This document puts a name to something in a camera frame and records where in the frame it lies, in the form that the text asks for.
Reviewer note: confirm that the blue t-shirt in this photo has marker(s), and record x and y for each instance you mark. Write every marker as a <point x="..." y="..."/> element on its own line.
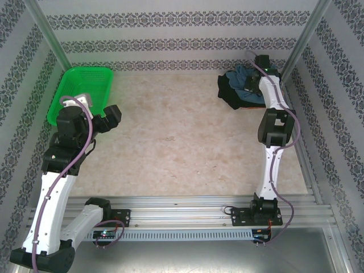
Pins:
<point x="241" y="76"/>

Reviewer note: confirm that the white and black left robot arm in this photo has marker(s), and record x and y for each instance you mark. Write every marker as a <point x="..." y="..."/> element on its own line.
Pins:
<point x="61" y="193"/>

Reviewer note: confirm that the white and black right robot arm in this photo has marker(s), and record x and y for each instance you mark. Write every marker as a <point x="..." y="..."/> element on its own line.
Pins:
<point x="264" y="176"/>

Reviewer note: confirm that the black folded t-shirt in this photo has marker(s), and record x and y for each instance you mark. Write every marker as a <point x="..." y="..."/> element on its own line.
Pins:
<point x="227" y="94"/>

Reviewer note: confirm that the green plastic basket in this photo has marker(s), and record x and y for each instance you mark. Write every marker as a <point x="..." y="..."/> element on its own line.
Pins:
<point x="82" y="85"/>

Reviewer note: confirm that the small circuit board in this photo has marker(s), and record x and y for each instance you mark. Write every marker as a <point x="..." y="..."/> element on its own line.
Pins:
<point x="261" y="233"/>
<point x="105" y="234"/>

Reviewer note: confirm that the grey metal base panel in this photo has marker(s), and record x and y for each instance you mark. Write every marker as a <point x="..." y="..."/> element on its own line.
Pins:
<point x="185" y="258"/>

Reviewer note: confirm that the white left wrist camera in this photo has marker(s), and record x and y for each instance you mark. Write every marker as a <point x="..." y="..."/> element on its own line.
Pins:
<point x="84" y="100"/>

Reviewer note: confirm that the aluminium corner post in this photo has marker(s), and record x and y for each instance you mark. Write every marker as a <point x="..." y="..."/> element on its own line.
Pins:
<point x="51" y="37"/>
<point x="304" y="39"/>

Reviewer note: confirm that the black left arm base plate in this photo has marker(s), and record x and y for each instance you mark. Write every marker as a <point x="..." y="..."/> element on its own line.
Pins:
<point x="122" y="217"/>

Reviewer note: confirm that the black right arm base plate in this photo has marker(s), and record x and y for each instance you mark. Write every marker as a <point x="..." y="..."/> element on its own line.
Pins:
<point x="240" y="217"/>

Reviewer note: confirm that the aluminium mounting rail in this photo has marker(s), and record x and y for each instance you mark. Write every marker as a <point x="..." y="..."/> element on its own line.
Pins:
<point x="176" y="211"/>

